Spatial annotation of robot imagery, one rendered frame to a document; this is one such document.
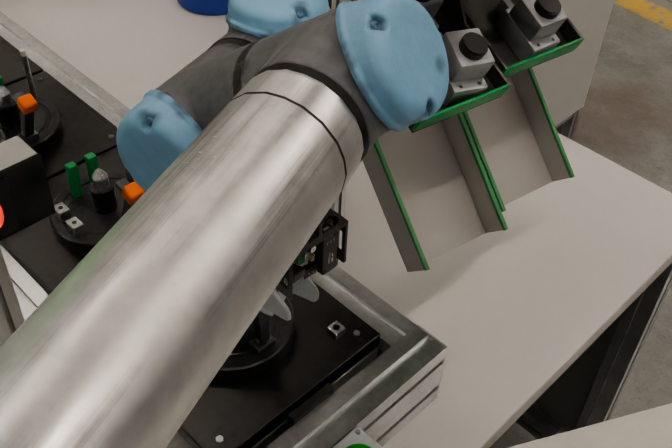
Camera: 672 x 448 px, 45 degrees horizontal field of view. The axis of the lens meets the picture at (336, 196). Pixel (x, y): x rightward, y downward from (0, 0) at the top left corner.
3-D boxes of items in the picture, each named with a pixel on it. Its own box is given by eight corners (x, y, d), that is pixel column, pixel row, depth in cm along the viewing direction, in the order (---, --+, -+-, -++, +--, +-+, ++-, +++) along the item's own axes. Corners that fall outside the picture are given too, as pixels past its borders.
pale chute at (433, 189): (486, 232, 105) (508, 228, 101) (406, 272, 99) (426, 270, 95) (405, 27, 103) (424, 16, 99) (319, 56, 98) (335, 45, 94)
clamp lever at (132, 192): (139, 223, 102) (146, 191, 96) (125, 230, 101) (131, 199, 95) (122, 202, 103) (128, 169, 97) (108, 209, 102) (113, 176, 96)
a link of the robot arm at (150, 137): (192, 86, 46) (291, 6, 53) (84, 128, 53) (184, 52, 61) (262, 199, 49) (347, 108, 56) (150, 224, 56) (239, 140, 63)
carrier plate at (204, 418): (379, 344, 95) (381, 332, 94) (217, 475, 82) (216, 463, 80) (246, 238, 107) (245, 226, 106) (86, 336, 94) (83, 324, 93)
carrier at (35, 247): (239, 232, 108) (234, 158, 100) (79, 329, 95) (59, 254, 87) (133, 149, 120) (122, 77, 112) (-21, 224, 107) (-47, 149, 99)
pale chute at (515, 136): (552, 181, 113) (575, 176, 109) (482, 216, 107) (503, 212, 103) (477, -9, 112) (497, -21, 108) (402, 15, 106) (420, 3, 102)
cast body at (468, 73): (477, 101, 91) (505, 65, 85) (443, 108, 89) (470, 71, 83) (447, 40, 93) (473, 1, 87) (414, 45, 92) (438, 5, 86)
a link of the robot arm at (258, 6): (196, 0, 57) (261, -44, 63) (206, 127, 64) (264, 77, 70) (293, 31, 54) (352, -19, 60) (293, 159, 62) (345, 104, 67)
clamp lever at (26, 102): (38, 135, 115) (38, 102, 108) (25, 140, 114) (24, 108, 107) (23, 116, 115) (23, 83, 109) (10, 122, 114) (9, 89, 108)
